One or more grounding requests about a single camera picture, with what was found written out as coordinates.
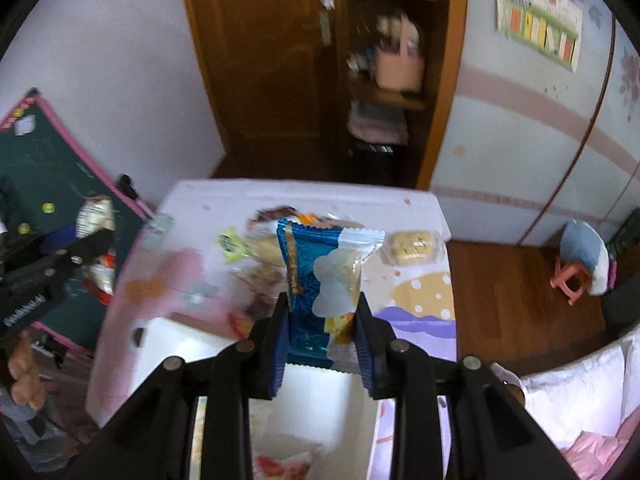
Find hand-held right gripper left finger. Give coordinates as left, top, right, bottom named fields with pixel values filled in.
left=65, top=292, right=291, bottom=480

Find white pillow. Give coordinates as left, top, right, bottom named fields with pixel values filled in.
left=520, top=344, right=631, bottom=450

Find brown wooden knob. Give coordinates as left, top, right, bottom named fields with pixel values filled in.
left=492, top=362, right=527, bottom=407

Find folded pink towels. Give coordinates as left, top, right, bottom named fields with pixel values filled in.
left=347, top=100, right=409, bottom=146

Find wooden shelf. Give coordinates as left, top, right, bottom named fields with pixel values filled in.
left=332, top=0, right=469, bottom=190

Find green snack packet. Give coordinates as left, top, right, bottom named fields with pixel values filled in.
left=216, top=228, right=250, bottom=265

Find clear yellow cracker packet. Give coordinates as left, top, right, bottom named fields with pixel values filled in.
left=382, top=230, right=446, bottom=266

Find wooden door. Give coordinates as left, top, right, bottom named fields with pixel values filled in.
left=179, top=0, right=347, bottom=179

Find wall poster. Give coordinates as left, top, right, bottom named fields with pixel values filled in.
left=492, top=0, right=585, bottom=73

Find pink stool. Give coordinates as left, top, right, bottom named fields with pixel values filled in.
left=550, top=257, right=592, bottom=307

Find black box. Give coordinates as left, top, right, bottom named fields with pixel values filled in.
left=600, top=284, right=640, bottom=332

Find orange snack packet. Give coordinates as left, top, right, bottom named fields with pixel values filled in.
left=229, top=312, right=257, bottom=340

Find pink blanket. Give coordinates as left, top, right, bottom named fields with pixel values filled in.
left=562, top=420, right=640, bottom=480

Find black easel clamp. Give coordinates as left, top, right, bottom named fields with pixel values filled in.
left=116, top=173, right=139, bottom=202

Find printed tablecloth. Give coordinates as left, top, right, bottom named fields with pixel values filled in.
left=85, top=178, right=458, bottom=480

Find metal door handle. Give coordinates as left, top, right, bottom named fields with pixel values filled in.
left=317, top=0, right=337, bottom=47

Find blue plush cushion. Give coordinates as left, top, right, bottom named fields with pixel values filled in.
left=559, top=220, right=614, bottom=296

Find brown snack packet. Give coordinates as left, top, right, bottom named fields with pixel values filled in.
left=247, top=205, right=298, bottom=226

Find blue snack packet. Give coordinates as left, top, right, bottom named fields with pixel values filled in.
left=276, top=217, right=386, bottom=373

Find person's left hand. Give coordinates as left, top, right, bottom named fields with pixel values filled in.
left=9, top=329, right=47, bottom=409

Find green chalkboard pink frame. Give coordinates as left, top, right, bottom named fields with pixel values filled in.
left=0, top=87, right=157, bottom=361

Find pink basket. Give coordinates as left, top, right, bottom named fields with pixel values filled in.
left=374, top=15, right=427, bottom=94

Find pale floral wardrobe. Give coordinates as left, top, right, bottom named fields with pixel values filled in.
left=429, top=0, right=640, bottom=252

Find green patterned bag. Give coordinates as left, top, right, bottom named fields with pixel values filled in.
left=606, top=209, right=640, bottom=262

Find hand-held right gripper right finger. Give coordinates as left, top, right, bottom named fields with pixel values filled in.
left=353, top=296, right=583, bottom=480

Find white tray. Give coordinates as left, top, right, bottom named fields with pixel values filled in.
left=132, top=315, right=383, bottom=480

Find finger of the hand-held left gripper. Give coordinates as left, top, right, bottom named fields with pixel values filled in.
left=40, top=231, right=76, bottom=256
left=45, top=230, right=115, bottom=281

